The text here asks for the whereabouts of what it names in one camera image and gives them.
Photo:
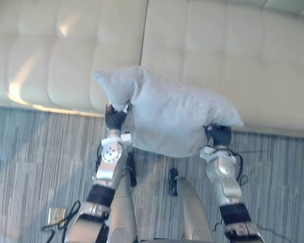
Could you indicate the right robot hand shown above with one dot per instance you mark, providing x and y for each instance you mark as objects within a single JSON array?
[{"x": 221, "y": 135}]

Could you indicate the left dark robot foot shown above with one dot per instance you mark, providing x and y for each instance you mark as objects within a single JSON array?
[{"x": 132, "y": 169}]

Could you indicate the cream leather sofa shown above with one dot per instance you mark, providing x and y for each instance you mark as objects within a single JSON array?
[{"x": 152, "y": 55}]

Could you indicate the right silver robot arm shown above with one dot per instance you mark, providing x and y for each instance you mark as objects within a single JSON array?
[{"x": 228, "y": 187}]

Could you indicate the right silver robot leg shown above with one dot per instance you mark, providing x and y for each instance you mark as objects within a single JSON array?
[{"x": 192, "y": 210}]

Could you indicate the right dark robot foot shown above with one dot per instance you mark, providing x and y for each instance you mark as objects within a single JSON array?
[{"x": 172, "y": 182}]

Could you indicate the left silver robot leg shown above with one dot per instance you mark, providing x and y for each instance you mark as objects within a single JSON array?
[{"x": 123, "y": 205}]

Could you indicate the dark robot foot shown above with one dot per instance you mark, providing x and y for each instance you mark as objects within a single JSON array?
[
  {"x": 172, "y": 182},
  {"x": 132, "y": 169}
]

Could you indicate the white square cushion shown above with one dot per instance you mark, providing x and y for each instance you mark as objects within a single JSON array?
[{"x": 164, "y": 111}]

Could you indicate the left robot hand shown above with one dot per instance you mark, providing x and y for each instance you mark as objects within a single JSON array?
[{"x": 114, "y": 118}]

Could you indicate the small square brass floor plate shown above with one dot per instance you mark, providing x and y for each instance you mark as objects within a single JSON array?
[{"x": 56, "y": 215}]

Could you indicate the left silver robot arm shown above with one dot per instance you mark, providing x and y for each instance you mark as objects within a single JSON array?
[{"x": 104, "y": 177}]

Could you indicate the silver robot leg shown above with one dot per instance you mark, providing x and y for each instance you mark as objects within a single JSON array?
[
  {"x": 192, "y": 210},
  {"x": 123, "y": 205}
]

